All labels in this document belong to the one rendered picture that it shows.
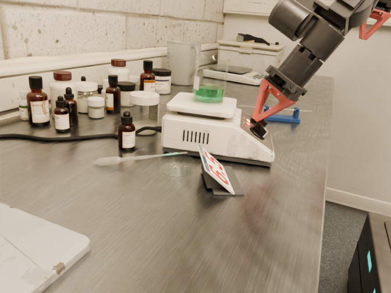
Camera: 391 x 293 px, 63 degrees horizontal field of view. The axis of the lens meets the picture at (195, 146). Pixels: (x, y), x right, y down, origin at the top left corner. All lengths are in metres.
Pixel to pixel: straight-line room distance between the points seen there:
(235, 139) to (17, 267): 0.36
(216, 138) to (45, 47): 0.51
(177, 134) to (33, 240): 0.29
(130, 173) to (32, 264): 0.22
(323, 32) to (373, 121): 1.45
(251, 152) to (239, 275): 0.26
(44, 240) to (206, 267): 0.16
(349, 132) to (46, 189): 1.77
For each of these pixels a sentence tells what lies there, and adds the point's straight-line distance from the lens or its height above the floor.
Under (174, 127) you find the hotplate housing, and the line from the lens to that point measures 0.55.
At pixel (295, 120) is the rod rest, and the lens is 0.87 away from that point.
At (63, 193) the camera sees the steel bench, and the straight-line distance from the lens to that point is 0.45.
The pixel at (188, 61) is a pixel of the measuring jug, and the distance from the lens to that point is 1.16.
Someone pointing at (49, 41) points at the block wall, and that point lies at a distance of 0.89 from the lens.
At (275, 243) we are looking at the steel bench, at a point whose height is 0.75.
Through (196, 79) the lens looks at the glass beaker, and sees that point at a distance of 0.57.
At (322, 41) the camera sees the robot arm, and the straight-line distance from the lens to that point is 0.59.
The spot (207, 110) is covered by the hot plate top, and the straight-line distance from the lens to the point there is 0.53.
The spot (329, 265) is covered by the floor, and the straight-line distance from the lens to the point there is 1.65.
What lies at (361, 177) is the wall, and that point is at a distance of 2.11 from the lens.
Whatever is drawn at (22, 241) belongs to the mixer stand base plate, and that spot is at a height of 0.76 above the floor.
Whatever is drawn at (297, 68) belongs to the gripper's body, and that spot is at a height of 0.91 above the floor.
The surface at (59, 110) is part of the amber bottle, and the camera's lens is 0.66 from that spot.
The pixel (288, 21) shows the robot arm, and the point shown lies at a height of 0.99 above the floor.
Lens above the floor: 0.98
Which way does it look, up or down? 22 degrees down
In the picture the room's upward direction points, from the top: 5 degrees clockwise
